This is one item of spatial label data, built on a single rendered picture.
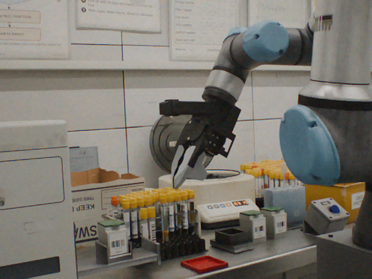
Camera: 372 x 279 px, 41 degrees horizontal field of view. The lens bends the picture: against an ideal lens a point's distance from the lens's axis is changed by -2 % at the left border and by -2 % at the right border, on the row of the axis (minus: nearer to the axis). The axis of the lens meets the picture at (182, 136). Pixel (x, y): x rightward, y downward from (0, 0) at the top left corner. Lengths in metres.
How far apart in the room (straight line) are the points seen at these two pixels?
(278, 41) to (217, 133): 0.22
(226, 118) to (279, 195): 0.31
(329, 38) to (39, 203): 0.51
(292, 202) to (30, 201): 0.70
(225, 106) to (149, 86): 0.63
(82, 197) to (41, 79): 0.46
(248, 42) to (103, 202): 0.51
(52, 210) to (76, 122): 0.71
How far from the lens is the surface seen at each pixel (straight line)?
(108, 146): 1.57
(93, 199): 1.19
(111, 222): 0.94
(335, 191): 1.34
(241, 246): 1.10
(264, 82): 1.92
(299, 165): 0.74
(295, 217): 1.31
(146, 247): 1.00
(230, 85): 1.02
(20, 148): 0.83
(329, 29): 0.73
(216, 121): 1.03
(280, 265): 1.08
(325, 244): 0.88
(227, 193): 1.36
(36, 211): 0.84
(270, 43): 0.94
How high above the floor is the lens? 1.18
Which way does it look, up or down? 3 degrees down
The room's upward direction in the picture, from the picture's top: 3 degrees counter-clockwise
